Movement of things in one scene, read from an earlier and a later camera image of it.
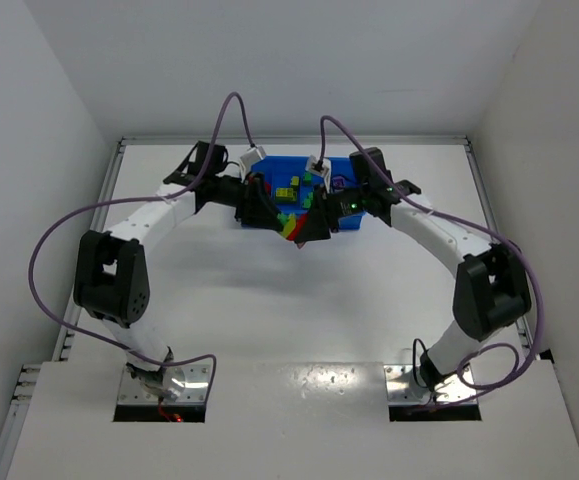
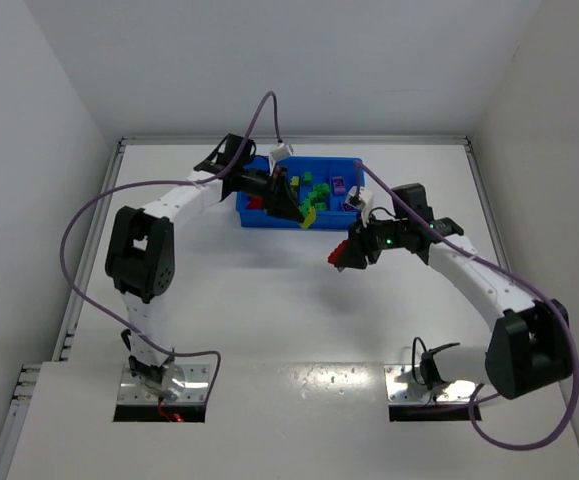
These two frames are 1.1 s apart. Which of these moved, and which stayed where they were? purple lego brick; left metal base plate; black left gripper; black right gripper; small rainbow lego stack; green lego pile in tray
Moved: black right gripper; black left gripper; small rainbow lego stack
Stayed: green lego pile in tray; purple lego brick; left metal base plate
